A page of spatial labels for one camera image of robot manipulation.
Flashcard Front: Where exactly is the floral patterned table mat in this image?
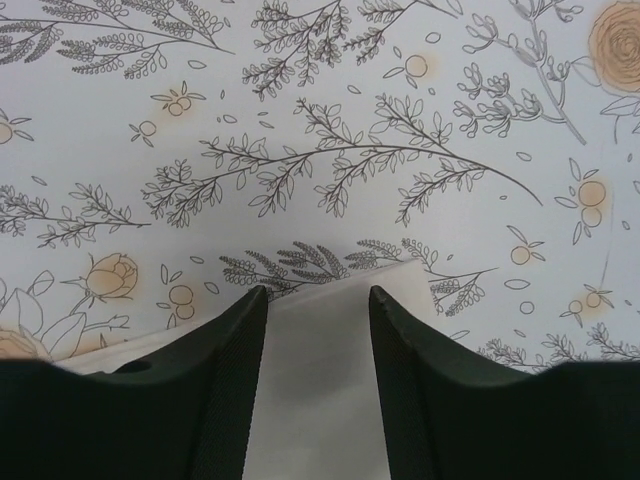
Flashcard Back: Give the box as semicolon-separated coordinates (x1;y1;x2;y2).
1;1;639;372

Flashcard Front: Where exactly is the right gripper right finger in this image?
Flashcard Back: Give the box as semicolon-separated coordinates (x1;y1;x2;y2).
369;286;639;479

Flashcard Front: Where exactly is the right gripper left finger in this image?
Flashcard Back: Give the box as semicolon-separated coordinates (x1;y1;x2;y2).
1;287;268;479

